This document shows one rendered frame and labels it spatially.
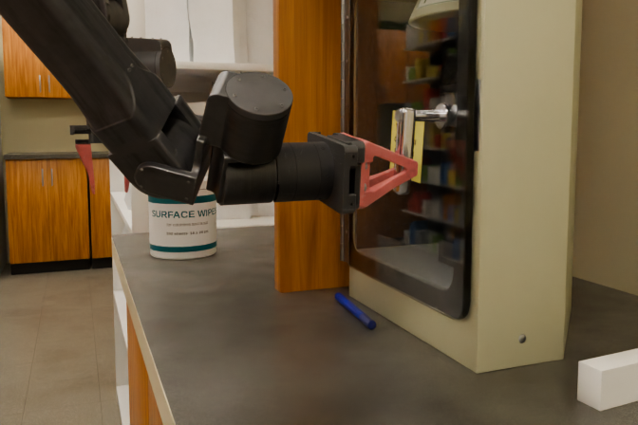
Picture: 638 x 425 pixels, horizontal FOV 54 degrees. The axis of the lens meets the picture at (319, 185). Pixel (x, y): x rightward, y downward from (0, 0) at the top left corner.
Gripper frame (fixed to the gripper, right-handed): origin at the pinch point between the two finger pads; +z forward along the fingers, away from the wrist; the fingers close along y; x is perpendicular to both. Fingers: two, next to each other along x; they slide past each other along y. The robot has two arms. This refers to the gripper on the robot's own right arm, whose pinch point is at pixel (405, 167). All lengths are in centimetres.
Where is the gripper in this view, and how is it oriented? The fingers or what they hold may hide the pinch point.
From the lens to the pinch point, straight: 66.0
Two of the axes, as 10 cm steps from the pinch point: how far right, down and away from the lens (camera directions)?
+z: 9.4, -0.5, 3.5
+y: -3.5, -2.1, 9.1
